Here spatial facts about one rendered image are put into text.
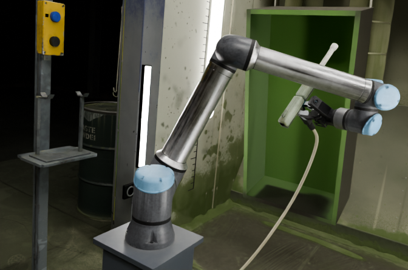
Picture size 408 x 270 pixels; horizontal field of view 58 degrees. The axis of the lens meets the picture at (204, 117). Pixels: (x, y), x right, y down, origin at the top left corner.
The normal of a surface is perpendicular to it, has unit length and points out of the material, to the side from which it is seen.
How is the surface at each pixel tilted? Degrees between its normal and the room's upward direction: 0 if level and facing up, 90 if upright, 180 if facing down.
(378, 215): 57
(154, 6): 90
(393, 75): 90
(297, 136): 102
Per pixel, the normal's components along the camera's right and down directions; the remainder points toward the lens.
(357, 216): -0.42, -0.47
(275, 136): -0.54, 0.29
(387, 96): 0.00, 0.18
